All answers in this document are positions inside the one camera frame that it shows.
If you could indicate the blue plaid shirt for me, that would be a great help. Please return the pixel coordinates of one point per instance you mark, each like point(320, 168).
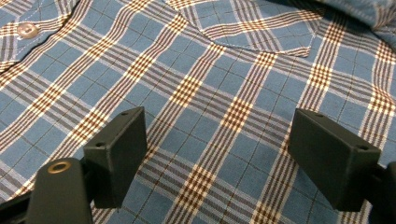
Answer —
point(218, 77)

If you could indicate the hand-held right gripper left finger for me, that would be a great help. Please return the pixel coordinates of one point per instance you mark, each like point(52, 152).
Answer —
point(116, 155)

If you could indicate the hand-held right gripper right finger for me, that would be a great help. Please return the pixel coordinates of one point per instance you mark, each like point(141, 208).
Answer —
point(333, 158)

